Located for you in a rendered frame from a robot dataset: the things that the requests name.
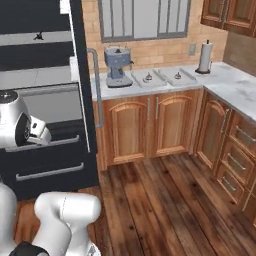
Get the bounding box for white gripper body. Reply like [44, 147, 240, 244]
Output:
[28, 127, 53, 147]

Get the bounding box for black fridge drawer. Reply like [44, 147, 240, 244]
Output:
[0, 119, 90, 162]
[0, 149, 100, 202]

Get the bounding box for wooden cupboard door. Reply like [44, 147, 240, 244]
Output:
[102, 95, 151, 167]
[195, 94, 232, 170]
[152, 89, 202, 158]

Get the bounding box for blue-grey coffee machine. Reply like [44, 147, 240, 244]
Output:
[103, 45, 135, 89]

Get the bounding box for black fridge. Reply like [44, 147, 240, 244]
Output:
[0, 0, 101, 202]

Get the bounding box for grey framed window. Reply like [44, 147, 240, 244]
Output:
[97, 0, 193, 44]

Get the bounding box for white paper towel roll holder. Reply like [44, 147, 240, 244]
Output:
[194, 39, 215, 75]

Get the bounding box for wooden drawer front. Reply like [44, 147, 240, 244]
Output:
[221, 139, 256, 187]
[228, 112, 256, 158]
[214, 162, 248, 205]

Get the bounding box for grey fridge drawer handle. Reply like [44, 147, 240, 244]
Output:
[15, 162, 86, 183]
[4, 134, 81, 153]

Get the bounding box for grey fridge door handle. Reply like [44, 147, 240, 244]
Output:
[86, 47, 104, 130]

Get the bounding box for grey cupboard door handle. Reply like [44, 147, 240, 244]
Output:
[146, 96, 152, 121]
[154, 96, 160, 121]
[220, 108, 231, 134]

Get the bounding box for grey wall outlet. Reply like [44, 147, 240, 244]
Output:
[188, 41, 198, 57]

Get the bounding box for wooden wall cupboards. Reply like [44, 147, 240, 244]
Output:
[200, 0, 256, 38]

